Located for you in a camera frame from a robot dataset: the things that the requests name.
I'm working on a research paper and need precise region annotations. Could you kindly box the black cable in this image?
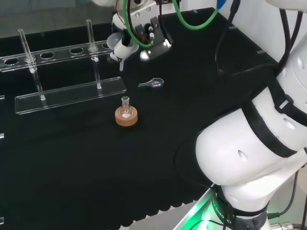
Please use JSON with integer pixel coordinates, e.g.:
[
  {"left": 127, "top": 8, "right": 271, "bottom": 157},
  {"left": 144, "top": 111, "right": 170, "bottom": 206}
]
[{"left": 214, "top": 0, "right": 280, "bottom": 78}]

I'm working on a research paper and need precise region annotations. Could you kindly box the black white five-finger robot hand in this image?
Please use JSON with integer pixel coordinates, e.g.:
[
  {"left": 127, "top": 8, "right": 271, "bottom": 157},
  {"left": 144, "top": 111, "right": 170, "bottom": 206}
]
[{"left": 109, "top": 4, "right": 174, "bottom": 64}]

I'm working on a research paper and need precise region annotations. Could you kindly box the cork ring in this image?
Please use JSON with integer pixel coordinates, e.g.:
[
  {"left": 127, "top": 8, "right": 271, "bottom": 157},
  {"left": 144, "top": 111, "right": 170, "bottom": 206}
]
[{"left": 115, "top": 107, "right": 139, "bottom": 127}]

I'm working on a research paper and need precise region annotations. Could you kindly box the green cable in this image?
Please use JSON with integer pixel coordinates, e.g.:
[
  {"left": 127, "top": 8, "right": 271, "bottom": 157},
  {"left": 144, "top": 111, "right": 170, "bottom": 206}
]
[
  {"left": 122, "top": 0, "right": 155, "bottom": 48},
  {"left": 173, "top": 0, "right": 221, "bottom": 31}
]

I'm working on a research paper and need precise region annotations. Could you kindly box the black bench cloth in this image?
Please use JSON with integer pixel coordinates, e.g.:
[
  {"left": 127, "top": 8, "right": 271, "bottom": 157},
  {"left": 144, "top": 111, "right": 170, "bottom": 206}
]
[{"left": 0, "top": 7, "right": 282, "bottom": 230}]

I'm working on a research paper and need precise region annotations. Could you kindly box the small glass round-bottom flask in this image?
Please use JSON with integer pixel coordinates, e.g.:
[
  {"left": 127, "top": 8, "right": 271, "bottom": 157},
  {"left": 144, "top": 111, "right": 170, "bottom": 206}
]
[{"left": 120, "top": 96, "right": 134, "bottom": 119}]

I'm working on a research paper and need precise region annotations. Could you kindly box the translucent white plastic funnel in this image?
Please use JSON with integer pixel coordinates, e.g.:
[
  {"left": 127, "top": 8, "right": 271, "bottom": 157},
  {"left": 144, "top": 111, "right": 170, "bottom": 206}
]
[{"left": 106, "top": 33, "right": 140, "bottom": 72}]

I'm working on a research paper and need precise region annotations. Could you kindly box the clear acrylic funnel stand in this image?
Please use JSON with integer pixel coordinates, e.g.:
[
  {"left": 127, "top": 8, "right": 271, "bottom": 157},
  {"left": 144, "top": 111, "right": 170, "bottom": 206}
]
[{"left": 0, "top": 19, "right": 128, "bottom": 115}]

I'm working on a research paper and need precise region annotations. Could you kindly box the clear glass weighing funnel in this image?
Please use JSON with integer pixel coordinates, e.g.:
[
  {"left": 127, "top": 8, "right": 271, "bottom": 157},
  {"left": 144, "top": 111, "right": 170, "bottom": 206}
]
[{"left": 138, "top": 77, "right": 165, "bottom": 88}]

